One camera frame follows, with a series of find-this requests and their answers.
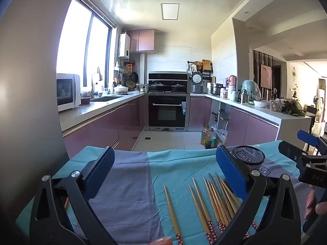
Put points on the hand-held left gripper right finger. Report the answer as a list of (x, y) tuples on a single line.
[(230, 169)]

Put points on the person's left hand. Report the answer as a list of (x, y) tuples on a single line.
[(162, 242)]

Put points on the wall rack with cutting boards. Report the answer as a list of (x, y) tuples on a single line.
[(201, 67)]

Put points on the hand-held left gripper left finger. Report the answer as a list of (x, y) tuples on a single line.
[(102, 164)]

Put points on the built-in black oven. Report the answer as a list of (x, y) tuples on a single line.
[(167, 112)]

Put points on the black range hood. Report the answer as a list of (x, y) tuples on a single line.
[(168, 76)]

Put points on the black pan with lid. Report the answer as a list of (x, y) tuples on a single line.
[(179, 87)]

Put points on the purple kitchen base cabinets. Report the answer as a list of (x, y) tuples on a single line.
[(242, 125), (107, 127)]

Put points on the bunch of wooden chopsticks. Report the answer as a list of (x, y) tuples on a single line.
[(219, 206)]

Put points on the grey refrigerator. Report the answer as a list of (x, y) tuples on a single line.
[(30, 81)]

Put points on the black wok with lid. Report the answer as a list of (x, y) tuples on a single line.
[(159, 86)]

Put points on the white rice cooker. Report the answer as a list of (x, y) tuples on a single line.
[(197, 83)]

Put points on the white wall water heater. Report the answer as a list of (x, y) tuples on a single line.
[(124, 46)]

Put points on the white casserole pot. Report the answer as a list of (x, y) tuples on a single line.
[(120, 89)]

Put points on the leafy green vegetables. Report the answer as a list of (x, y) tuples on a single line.
[(293, 108)]

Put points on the cooking oil bottle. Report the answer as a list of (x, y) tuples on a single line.
[(211, 140), (204, 137)]

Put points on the purple upper wall cabinet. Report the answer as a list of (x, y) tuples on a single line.
[(141, 40)]

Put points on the steel stock pot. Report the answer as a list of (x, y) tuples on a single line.
[(216, 88)]

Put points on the clear plastic food container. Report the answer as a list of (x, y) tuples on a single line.
[(276, 106)]

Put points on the teal and purple tablecloth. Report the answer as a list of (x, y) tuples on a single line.
[(178, 166)]

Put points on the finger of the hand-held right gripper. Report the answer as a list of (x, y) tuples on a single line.
[(309, 137), (290, 149)]

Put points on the white microwave oven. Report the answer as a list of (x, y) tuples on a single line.
[(67, 91)]

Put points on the person's right hand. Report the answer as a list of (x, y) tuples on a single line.
[(310, 204)]

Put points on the pink wall picture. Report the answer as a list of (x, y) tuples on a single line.
[(266, 76)]

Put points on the square ceiling light panel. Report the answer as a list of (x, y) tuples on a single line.
[(170, 11)]

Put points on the kitchen window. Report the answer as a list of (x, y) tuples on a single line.
[(76, 43)]

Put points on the black mesh utensil holder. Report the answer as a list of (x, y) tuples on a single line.
[(249, 155)]

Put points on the pink kettle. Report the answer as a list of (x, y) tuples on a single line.
[(232, 80)]

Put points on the steel thermos bottle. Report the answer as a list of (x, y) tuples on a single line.
[(245, 97)]

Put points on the white bowl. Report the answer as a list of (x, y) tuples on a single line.
[(261, 104)]

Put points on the mint green appliance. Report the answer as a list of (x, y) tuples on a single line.
[(250, 89)]

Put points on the hanging pans and strainers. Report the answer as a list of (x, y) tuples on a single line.
[(131, 75)]

